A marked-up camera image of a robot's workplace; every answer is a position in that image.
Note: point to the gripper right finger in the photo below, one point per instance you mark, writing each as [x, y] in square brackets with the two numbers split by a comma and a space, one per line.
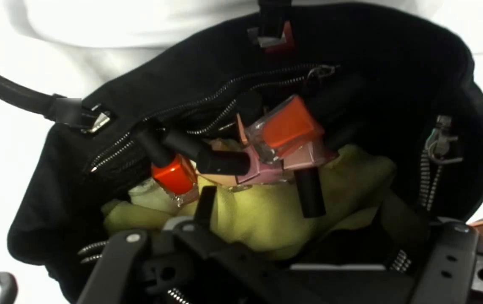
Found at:
[450, 261]

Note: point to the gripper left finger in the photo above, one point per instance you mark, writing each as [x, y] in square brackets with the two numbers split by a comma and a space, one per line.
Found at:
[114, 270]

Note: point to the orange nail polish bottle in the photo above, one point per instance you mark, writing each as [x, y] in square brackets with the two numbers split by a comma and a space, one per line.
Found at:
[290, 124]
[176, 175]

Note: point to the peach nail polish bottle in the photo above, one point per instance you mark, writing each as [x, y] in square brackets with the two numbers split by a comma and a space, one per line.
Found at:
[182, 143]

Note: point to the mauve nail polish bottle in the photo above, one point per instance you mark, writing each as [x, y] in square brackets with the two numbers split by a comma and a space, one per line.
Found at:
[309, 194]

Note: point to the yellow cloth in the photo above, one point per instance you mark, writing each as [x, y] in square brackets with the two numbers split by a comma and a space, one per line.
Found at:
[266, 215]

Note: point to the pink nail polish bottle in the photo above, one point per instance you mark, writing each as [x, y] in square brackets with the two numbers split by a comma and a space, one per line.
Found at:
[262, 171]

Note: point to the black handbag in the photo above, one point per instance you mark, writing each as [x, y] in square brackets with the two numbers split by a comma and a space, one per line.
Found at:
[385, 76]

